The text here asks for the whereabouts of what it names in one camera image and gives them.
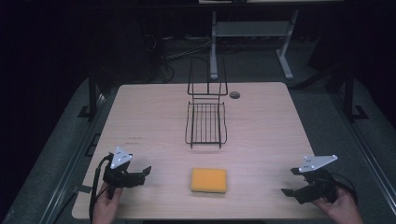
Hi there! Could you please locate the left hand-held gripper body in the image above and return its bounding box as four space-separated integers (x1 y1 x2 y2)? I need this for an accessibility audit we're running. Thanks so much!
102 146 147 201

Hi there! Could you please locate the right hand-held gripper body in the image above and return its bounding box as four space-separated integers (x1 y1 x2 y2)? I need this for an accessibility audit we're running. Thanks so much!
294 154 339 205

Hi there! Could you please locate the yellow sponge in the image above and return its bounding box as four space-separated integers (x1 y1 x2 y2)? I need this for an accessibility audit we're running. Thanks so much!
190 167 228 195

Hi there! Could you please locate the black wire rack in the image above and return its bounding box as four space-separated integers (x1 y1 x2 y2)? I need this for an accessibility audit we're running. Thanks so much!
184 57 229 150

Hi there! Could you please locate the person's left hand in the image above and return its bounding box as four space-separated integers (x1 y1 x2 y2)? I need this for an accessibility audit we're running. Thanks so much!
92 182 124 224

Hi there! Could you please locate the person's right hand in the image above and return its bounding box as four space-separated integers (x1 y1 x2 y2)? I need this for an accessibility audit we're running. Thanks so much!
310 186 364 224

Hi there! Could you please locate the grey metal stand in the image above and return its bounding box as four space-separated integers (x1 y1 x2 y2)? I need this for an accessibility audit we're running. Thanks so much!
209 9 300 81

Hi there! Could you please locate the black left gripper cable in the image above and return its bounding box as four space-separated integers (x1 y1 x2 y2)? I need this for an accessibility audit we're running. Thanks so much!
88 154 114 224

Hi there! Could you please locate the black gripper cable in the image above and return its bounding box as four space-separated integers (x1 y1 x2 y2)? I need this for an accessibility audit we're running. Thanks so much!
329 172 359 204
88 154 114 224

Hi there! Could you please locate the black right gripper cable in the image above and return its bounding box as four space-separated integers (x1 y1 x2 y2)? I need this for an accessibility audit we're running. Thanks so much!
329 172 359 204

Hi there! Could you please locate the grey metal bracket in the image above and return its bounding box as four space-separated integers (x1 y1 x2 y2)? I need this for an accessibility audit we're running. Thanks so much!
73 184 93 194

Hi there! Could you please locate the aluminium frame rail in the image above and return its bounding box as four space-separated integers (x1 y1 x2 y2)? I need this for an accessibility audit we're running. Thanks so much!
38 92 108 224
330 91 396 208

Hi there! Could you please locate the black frame post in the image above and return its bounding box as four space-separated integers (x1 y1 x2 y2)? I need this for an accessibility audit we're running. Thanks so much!
342 64 370 123
77 66 106 123

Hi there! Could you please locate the bundle of floor cables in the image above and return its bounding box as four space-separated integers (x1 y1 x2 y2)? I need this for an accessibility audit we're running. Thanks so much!
144 32 214 84

